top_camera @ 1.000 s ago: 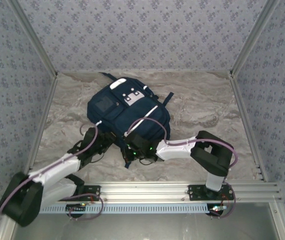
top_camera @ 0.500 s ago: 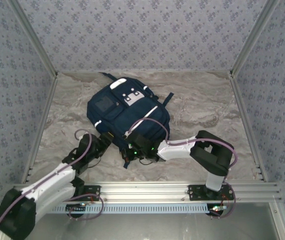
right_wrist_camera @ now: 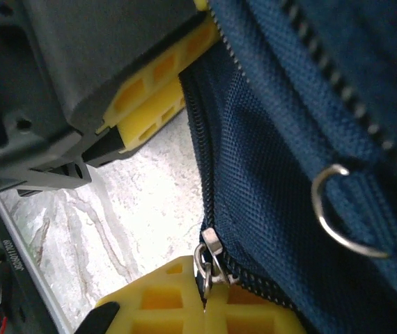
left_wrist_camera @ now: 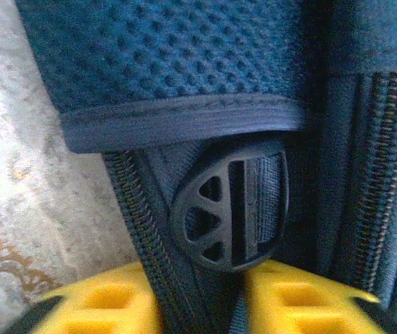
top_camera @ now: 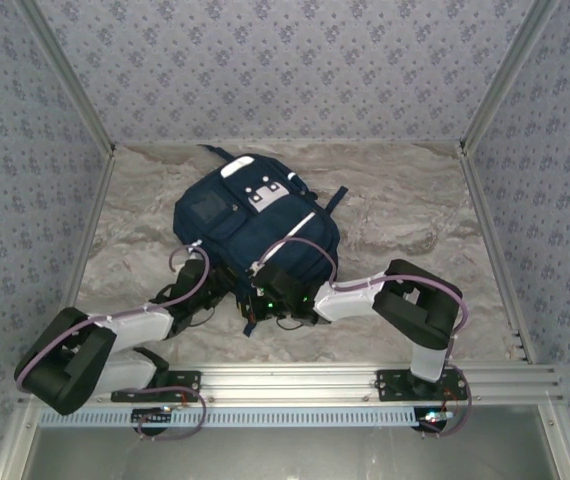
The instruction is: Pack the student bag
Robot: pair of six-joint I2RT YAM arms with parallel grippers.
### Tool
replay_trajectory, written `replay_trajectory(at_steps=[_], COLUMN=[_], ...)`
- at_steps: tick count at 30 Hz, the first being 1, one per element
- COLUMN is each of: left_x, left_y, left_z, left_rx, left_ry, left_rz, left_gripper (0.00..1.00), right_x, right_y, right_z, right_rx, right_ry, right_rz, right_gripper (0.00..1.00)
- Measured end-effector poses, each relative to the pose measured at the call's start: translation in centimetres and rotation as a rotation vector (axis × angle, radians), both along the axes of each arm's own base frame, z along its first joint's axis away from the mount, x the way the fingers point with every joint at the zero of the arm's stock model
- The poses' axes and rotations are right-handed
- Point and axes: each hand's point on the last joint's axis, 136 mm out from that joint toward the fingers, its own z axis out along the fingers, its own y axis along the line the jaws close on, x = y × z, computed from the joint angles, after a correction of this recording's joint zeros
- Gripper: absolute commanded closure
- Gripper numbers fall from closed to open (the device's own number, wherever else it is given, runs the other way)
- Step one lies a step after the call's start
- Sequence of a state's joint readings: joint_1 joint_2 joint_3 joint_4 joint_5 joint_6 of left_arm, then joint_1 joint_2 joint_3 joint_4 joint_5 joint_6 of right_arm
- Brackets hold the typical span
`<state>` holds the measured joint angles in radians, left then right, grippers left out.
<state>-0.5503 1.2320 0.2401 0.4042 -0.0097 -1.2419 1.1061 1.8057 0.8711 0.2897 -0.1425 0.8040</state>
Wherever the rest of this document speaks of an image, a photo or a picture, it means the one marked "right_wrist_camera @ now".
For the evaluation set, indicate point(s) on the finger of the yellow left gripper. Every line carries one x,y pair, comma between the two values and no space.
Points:
142,121
181,55

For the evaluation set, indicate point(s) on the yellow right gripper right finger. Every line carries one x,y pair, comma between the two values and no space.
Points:
254,313

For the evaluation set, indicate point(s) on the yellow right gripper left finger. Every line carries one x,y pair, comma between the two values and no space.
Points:
132,313

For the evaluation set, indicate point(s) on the navy blue backpack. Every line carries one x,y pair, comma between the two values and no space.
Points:
306,139

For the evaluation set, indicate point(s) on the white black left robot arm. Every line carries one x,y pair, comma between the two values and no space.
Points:
17,261

